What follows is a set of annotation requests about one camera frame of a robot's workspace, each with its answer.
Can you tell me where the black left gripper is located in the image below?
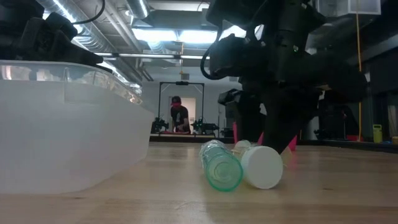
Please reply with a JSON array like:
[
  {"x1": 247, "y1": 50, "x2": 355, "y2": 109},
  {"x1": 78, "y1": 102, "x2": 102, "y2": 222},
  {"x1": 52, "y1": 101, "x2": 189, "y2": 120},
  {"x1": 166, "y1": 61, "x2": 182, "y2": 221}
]
[{"x1": 15, "y1": 15, "x2": 114, "y2": 75}]

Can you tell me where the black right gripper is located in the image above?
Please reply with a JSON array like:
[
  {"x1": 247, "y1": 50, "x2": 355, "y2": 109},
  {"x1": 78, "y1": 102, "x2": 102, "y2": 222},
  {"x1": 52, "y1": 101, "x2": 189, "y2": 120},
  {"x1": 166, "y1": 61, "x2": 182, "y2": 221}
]
[{"x1": 238, "y1": 52, "x2": 368, "y2": 155}]

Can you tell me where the yellow medicine bottle white cap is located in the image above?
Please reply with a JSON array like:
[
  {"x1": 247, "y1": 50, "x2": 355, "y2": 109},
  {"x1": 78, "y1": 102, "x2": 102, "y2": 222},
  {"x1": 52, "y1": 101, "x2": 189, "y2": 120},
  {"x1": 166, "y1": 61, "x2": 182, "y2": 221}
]
[{"x1": 232, "y1": 139, "x2": 284, "y2": 190}]

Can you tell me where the green medicine bottle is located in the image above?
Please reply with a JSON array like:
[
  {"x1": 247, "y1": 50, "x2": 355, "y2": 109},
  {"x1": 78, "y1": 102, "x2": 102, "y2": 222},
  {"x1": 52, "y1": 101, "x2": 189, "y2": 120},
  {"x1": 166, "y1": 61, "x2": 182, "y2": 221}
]
[{"x1": 198, "y1": 139, "x2": 244, "y2": 192}]

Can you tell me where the pink-red plastic bin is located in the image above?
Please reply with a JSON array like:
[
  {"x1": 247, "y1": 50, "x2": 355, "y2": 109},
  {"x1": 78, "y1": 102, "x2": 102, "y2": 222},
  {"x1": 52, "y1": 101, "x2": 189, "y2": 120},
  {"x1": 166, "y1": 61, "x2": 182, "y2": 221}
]
[{"x1": 232, "y1": 121, "x2": 299, "y2": 152}]

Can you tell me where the white translucent plastic bin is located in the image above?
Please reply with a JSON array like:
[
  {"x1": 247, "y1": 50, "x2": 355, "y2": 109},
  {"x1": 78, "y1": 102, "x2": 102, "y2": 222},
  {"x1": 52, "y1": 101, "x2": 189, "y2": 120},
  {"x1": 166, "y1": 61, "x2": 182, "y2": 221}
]
[{"x1": 0, "y1": 60, "x2": 155, "y2": 195}]

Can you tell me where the black monitor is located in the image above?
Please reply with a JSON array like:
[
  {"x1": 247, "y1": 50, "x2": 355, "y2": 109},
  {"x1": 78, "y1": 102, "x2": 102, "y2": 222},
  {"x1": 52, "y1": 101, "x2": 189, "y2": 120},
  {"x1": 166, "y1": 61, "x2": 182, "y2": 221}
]
[{"x1": 217, "y1": 88, "x2": 243, "y2": 106}]

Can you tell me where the long ceiling light fixture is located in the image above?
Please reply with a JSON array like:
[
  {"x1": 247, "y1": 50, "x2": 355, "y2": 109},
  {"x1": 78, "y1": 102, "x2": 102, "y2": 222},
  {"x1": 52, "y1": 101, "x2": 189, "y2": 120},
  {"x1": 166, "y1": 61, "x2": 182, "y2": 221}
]
[{"x1": 95, "y1": 52, "x2": 211, "y2": 60}]

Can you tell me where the person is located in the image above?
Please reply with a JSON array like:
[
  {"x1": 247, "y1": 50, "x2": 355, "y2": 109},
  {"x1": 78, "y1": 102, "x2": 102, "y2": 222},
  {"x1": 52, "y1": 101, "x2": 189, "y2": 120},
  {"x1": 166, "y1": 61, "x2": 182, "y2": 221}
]
[{"x1": 170, "y1": 95, "x2": 191, "y2": 134}]

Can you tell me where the yellow-green container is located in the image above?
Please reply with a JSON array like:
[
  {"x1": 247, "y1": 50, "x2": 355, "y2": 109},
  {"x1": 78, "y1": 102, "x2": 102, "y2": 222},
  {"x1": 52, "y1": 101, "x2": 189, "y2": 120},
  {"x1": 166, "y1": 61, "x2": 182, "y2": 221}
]
[{"x1": 372, "y1": 124, "x2": 382, "y2": 144}]

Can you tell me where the ribbed silver air duct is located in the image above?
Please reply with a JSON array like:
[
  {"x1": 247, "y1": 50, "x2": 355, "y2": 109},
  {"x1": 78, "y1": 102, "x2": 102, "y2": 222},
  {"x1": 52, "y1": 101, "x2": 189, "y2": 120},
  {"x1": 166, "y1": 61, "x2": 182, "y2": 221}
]
[{"x1": 35, "y1": 0, "x2": 109, "y2": 54}]

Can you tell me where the black camera cable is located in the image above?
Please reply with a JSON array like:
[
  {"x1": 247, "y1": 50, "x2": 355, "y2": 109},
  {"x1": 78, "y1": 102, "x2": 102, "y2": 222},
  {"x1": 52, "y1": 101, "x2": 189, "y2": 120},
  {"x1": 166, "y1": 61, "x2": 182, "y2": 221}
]
[{"x1": 73, "y1": 0, "x2": 106, "y2": 26}]

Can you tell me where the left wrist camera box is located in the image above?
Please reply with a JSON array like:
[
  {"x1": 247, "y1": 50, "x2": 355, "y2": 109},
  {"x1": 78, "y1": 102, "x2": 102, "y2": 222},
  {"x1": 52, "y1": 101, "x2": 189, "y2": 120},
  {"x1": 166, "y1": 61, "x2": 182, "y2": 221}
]
[{"x1": 46, "y1": 12, "x2": 78, "y2": 35}]

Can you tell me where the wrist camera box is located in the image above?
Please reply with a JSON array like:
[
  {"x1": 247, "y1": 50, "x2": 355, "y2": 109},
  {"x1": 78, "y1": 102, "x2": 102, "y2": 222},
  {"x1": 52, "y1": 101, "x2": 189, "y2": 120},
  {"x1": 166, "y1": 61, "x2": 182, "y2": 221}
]
[
  {"x1": 206, "y1": 33, "x2": 251, "y2": 80},
  {"x1": 46, "y1": 12, "x2": 78, "y2": 35}
]

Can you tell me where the smooth silver air duct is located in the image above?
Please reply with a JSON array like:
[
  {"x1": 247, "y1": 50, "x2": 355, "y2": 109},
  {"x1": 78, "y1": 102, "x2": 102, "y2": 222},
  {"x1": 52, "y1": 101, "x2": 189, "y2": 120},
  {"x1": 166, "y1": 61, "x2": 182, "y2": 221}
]
[{"x1": 126, "y1": 0, "x2": 150, "y2": 19}]

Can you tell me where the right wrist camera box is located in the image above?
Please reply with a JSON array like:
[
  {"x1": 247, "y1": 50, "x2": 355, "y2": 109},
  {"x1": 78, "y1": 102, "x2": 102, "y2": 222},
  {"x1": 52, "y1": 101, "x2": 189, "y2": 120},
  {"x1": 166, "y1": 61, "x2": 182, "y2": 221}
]
[{"x1": 206, "y1": 33, "x2": 251, "y2": 80}]

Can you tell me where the distant black cell frame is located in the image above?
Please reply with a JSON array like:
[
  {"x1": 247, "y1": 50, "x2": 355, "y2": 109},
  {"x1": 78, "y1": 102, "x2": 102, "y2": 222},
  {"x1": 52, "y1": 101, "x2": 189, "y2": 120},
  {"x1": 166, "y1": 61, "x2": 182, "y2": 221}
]
[{"x1": 158, "y1": 81, "x2": 205, "y2": 134}]

